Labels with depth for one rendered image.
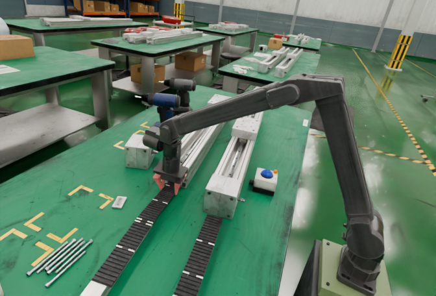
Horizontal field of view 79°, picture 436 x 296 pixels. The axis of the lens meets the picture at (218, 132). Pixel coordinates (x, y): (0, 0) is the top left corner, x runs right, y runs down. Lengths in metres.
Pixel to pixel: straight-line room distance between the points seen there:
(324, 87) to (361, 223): 0.31
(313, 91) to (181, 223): 0.54
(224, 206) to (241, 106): 0.35
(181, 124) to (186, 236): 0.32
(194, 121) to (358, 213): 0.46
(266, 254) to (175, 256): 0.25
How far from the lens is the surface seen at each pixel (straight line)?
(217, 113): 0.69
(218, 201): 0.85
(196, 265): 0.73
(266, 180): 0.99
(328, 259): 0.84
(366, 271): 0.80
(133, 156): 1.06
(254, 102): 0.64
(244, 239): 0.84
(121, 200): 0.93
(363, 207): 0.70
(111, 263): 0.75
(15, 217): 0.98
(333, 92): 0.58
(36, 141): 2.58
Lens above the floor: 1.40
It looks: 26 degrees down
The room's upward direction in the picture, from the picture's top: 7 degrees clockwise
